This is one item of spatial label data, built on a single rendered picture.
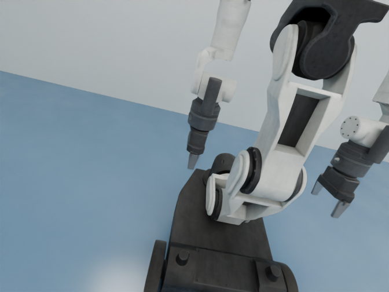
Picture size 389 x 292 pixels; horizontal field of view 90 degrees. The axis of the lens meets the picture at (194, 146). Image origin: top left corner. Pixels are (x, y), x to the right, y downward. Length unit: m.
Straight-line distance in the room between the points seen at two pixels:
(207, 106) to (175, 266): 0.58
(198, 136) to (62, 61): 1.96
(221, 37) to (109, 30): 1.62
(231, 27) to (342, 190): 0.54
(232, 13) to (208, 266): 0.82
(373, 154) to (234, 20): 0.48
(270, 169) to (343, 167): 0.23
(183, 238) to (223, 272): 0.20
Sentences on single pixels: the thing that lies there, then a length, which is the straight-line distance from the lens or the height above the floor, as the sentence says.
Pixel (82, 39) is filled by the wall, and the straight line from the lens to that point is 2.21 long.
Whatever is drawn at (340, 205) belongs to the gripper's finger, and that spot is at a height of 0.60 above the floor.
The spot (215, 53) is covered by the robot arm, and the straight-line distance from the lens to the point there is 0.53.
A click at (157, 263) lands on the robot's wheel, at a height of 0.20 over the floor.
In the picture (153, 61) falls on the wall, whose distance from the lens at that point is 1.99.
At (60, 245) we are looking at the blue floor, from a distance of 1.13.
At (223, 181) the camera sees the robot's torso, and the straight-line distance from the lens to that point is 0.95.
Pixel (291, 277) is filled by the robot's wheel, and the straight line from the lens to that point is 1.01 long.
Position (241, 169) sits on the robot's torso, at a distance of 0.56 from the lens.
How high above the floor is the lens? 0.97
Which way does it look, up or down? 36 degrees down
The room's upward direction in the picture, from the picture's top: 16 degrees clockwise
